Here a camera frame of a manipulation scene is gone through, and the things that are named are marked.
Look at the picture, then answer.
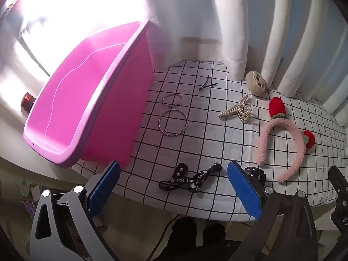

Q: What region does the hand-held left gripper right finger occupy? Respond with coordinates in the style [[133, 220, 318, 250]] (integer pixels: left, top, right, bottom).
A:
[[227, 160, 318, 261]]

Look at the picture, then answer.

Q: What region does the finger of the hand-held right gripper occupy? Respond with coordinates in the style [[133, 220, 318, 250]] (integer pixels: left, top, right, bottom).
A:
[[328, 166, 348, 199]]

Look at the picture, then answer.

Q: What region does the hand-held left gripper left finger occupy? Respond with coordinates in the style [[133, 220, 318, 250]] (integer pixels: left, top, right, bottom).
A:
[[30, 160, 121, 261]]

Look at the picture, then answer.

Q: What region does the pink plastic bin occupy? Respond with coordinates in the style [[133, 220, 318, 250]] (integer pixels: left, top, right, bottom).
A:
[[23, 20, 157, 168]]

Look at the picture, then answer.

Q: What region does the beige sloth plush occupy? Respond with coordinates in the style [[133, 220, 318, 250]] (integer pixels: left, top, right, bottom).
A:
[[245, 70, 269, 96]]

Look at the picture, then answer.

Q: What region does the black dotted scrunchie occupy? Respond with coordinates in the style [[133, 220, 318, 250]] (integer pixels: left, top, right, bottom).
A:
[[243, 166, 267, 188]]

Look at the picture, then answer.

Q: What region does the pink fluffy strawberry headband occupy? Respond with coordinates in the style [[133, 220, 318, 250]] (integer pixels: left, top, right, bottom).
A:
[[256, 96, 316, 183]]

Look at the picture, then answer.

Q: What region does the white black-grid tablecloth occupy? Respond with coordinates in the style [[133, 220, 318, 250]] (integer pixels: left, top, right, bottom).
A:
[[73, 60, 348, 231]]

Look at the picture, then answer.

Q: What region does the black printed hair ribbon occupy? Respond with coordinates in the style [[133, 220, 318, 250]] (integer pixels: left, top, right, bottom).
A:
[[159, 162, 223, 193]]

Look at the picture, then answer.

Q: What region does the pearl hair claw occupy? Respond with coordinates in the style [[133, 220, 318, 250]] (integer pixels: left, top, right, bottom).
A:
[[218, 94, 252, 124]]

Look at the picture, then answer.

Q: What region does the large metal bangle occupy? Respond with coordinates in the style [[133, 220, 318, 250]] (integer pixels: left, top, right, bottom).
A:
[[158, 109, 188, 136]]

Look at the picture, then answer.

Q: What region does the black metal hairpin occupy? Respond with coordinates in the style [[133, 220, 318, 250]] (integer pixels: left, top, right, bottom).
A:
[[198, 75, 218, 91]]

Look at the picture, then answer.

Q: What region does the red glass jar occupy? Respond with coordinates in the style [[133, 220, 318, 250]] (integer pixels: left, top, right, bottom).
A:
[[21, 92, 37, 113]]

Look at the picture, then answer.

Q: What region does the white thick curtain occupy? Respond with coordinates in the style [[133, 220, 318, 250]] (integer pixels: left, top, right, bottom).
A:
[[261, 0, 348, 127]]

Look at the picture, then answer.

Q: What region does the white sheer curtain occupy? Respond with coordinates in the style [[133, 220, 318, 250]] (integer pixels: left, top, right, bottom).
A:
[[0, 0, 248, 80]]

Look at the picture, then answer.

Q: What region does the small metal ring bracelet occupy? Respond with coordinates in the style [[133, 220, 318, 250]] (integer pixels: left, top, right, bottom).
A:
[[162, 94, 182, 109]]

